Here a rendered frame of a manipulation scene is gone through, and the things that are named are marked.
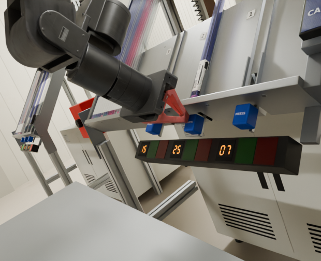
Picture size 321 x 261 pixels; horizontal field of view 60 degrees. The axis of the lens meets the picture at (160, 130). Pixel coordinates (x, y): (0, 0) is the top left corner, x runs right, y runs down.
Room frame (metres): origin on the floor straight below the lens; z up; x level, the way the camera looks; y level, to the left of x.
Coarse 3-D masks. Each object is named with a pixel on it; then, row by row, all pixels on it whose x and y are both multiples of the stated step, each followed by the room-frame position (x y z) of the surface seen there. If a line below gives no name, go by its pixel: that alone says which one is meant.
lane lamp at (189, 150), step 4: (188, 140) 0.45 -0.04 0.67; (192, 140) 0.44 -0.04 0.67; (196, 140) 0.44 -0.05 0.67; (188, 144) 0.45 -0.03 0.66; (192, 144) 0.44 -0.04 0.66; (196, 144) 0.43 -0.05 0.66; (188, 148) 0.44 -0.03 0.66; (192, 148) 0.43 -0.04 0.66; (196, 148) 0.43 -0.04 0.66; (184, 152) 0.45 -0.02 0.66; (188, 152) 0.44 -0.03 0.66; (192, 152) 0.43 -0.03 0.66; (184, 156) 0.44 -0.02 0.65; (188, 156) 0.43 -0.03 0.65; (192, 156) 0.43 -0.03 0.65; (192, 160) 0.42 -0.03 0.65
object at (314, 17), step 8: (312, 0) 0.31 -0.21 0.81; (320, 0) 0.30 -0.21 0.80; (312, 8) 0.31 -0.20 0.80; (320, 8) 0.30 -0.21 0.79; (304, 16) 0.31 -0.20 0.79; (312, 16) 0.30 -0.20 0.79; (320, 16) 0.29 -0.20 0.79; (304, 24) 0.30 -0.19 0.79; (312, 24) 0.30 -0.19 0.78; (320, 24) 0.29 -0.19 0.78
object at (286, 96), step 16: (288, 80) 0.31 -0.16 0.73; (208, 96) 0.42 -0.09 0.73; (224, 96) 0.39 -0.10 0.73; (240, 96) 0.37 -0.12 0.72; (256, 96) 0.35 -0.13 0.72; (272, 96) 0.34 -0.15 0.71; (288, 96) 0.33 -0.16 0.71; (304, 96) 0.32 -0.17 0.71; (176, 112) 0.50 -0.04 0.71; (192, 112) 0.48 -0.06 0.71; (208, 112) 0.45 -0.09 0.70; (224, 112) 0.43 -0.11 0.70; (272, 112) 0.38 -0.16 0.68; (288, 112) 0.36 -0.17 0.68; (96, 128) 0.86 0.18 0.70; (112, 128) 0.79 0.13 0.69; (128, 128) 0.73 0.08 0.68
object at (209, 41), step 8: (216, 0) 0.56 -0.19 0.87; (224, 0) 0.55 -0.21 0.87; (216, 8) 0.54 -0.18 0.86; (216, 16) 0.53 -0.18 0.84; (216, 24) 0.52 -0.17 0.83; (208, 32) 0.53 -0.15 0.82; (216, 32) 0.52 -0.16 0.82; (208, 40) 0.51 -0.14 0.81; (208, 48) 0.50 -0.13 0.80; (208, 56) 0.50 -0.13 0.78; (192, 96) 0.47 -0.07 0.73
